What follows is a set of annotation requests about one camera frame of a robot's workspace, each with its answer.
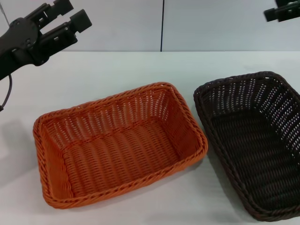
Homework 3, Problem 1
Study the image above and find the orange woven basket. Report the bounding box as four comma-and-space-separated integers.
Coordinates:
32, 81, 209, 210

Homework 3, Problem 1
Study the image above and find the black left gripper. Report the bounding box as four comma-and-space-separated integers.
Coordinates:
4, 0, 91, 68

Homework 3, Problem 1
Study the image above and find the dark brown woven basket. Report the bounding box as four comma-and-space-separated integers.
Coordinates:
193, 71, 300, 222

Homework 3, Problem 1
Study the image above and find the black cable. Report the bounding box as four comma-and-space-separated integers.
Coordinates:
0, 74, 14, 113

